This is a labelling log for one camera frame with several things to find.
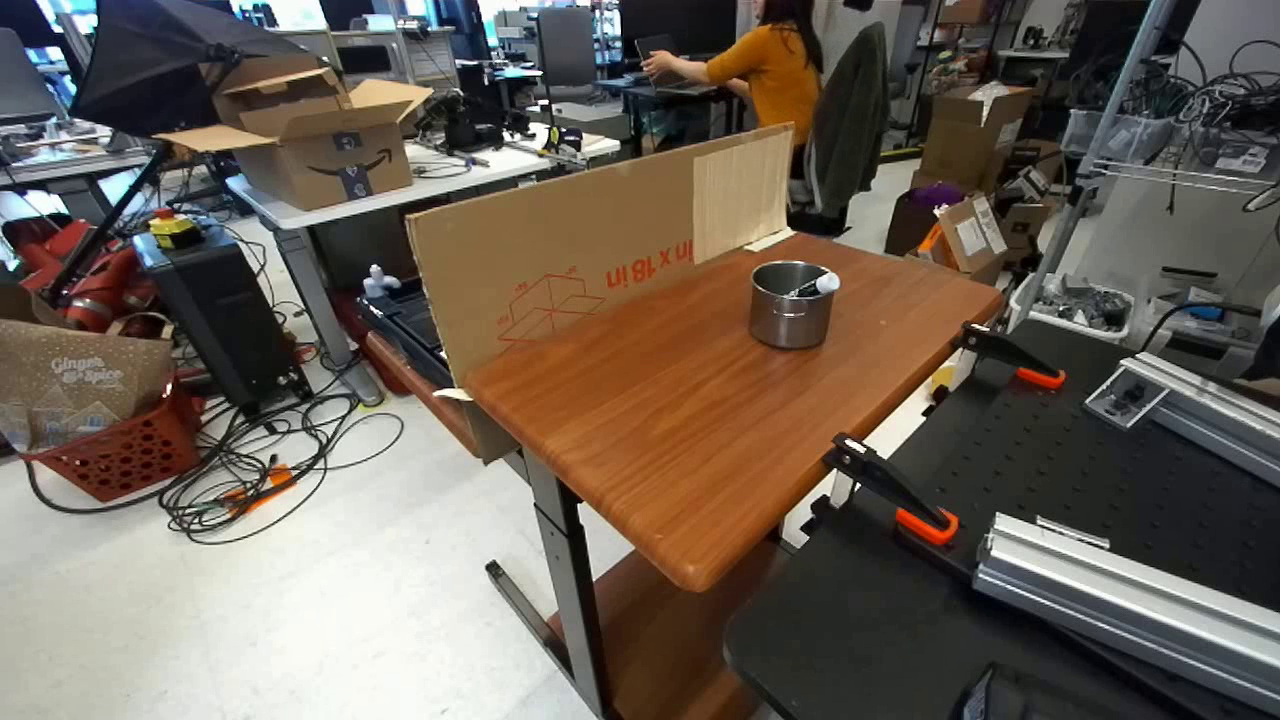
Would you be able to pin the open cardboard smile box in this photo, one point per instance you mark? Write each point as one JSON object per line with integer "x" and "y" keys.
{"x": 309, "y": 138}

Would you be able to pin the black perforated breadboard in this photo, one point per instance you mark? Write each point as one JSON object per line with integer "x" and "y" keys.
{"x": 874, "y": 624}

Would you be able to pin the far aluminium extrusion rail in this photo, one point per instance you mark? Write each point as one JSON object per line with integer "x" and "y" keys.
{"x": 1209, "y": 412}

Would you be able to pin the black softbox light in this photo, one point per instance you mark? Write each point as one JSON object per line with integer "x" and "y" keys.
{"x": 157, "y": 60}

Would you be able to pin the black computer tower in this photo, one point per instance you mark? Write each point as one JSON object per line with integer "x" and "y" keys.
{"x": 222, "y": 311}

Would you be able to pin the red plastic basket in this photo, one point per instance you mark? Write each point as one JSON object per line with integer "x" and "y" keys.
{"x": 133, "y": 455}

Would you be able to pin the silver metal pot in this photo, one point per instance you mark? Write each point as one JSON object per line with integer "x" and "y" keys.
{"x": 790, "y": 321}

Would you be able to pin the near black orange clamp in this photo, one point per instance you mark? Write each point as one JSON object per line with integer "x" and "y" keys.
{"x": 912, "y": 515}

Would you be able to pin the grey office chair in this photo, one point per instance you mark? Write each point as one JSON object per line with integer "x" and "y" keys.
{"x": 844, "y": 138}

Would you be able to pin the black orange clamp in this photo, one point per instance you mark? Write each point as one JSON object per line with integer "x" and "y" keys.
{"x": 1029, "y": 369}
{"x": 912, "y": 515}

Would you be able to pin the black marker with white cap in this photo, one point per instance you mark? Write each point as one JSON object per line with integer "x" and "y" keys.
{"x": 823, "y": 287}

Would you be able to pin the near aluminium extrusion rail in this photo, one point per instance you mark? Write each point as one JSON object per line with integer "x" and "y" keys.
{"x": 1150, "y": 614}

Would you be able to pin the aluminium extrusion rail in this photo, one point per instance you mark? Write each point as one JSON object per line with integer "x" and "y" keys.
{"x": 1209, "y": 412}
{"x": 1150, "y": 614}

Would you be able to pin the person in yellow top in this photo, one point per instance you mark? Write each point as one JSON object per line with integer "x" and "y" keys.
{"x": 773, "y": 65}

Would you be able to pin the light wooden panel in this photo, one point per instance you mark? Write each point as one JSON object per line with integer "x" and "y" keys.
{"x": 738, "y": 190}

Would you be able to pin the far black orange clamp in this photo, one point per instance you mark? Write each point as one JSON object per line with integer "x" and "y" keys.
{"x": 1029, "y": 369}

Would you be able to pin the white side table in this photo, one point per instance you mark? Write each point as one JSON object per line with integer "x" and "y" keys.
{"x": 343, "y": 212}

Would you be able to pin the brown paper bag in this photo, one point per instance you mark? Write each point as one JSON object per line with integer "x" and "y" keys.
{"x": 70, "y": 381}

